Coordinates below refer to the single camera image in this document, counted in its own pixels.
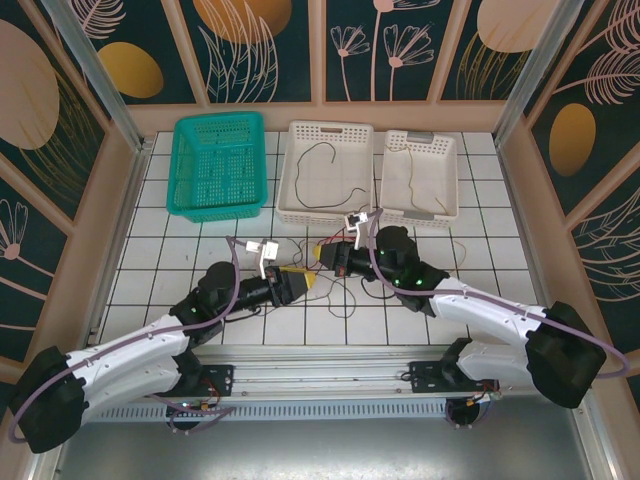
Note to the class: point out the teal plastic basket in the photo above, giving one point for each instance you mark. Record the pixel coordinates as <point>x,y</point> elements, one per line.
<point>220,212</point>

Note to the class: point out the aluminium frame post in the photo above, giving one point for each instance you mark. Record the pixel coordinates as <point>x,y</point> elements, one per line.
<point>103,85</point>
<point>534,75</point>

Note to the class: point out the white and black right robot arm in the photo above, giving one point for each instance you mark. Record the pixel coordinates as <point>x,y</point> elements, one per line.
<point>490,310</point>

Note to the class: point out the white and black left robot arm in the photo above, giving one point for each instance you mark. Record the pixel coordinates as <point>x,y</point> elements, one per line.
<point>130,345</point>

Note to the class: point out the white basket with grey label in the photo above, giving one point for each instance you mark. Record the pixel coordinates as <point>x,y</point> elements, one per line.
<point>430,175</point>

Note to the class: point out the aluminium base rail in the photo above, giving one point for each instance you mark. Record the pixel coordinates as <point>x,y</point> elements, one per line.
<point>320,375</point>

